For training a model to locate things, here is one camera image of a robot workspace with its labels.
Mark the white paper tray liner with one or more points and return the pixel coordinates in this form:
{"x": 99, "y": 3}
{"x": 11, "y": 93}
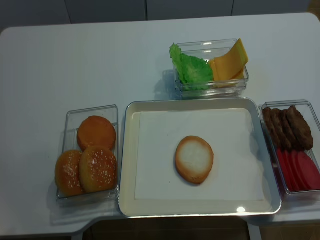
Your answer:
{"x": 236, "y": 174}

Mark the front yellow cheese slices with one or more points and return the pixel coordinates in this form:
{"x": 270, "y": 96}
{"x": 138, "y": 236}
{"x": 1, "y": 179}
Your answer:
{"x": 226, "y": 68}

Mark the bottom bun cut side up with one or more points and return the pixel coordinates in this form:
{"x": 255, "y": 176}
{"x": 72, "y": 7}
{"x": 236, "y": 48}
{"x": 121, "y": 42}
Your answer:
{"x": 194, "y": 159}

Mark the clear lettuce and cheese container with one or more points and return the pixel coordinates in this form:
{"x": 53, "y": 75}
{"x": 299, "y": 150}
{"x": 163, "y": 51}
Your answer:
{"x": 208, "y": 50}

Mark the clear plastic bun container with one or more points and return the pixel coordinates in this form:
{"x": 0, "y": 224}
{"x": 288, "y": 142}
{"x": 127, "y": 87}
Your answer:
{"x": 74, "y": 119}

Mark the sesame bun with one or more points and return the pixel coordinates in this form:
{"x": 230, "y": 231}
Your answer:
{"x": 98, "y": 169}
{"x": 67, "y": 173}

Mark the clear patty and tomato container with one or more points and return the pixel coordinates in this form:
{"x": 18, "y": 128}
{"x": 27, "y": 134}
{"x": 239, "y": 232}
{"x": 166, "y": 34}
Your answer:
{"x": 306, "y": 109}

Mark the metal serving tray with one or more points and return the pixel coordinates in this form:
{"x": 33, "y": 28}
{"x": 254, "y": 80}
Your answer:
{"x": 133, "y": 207}

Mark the left sesame top bun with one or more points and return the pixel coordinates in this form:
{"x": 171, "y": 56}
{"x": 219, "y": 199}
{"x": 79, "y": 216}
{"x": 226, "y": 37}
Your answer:
{"x": 67, "y": 173}

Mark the green lettuce leaf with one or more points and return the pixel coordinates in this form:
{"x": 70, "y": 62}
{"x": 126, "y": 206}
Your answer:
{"x": 191, "y": 69}

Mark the red tomato slices stack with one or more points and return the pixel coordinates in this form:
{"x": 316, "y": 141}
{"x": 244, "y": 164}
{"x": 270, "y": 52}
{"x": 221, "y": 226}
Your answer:
{"x": 299, "y": 171}

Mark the plain orange bun half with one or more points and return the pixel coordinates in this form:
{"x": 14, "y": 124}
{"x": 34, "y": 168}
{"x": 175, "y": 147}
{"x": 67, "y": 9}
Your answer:
{"x": 96, "y": 131}

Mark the brown meat patties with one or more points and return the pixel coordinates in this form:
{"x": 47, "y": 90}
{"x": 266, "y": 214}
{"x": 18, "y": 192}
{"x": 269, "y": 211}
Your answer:
{"x": 288, "y": 129}

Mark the right sesame top bun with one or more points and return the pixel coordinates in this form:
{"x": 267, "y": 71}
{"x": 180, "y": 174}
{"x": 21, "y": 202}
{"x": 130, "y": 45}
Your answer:
{"x": 98, "y": 169}

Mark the back orange cheese slice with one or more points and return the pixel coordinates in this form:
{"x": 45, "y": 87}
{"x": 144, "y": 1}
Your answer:
{"x": 238, "y": 51}

